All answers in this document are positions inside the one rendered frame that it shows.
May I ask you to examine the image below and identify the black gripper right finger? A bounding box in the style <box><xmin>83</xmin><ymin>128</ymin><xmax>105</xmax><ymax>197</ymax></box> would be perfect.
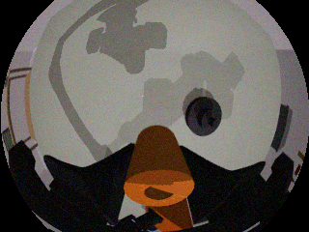
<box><xmin>179</xmin><ymin>146</ymin><xmax>266</xmax><ymax>224</ymax></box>

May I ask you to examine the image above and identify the orange knob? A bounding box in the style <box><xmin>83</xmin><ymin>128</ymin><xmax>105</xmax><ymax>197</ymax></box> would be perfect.
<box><xmin>124</xmin><ymin>125</ymin><xmax>194</xmax><ymax>206</ymax></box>

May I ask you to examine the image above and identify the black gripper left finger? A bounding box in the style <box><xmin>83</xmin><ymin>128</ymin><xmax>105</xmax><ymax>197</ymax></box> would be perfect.
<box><xmin>43</xmin><ymin>143</ymin><xmax>135</xmax><ymax>225</ymax></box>

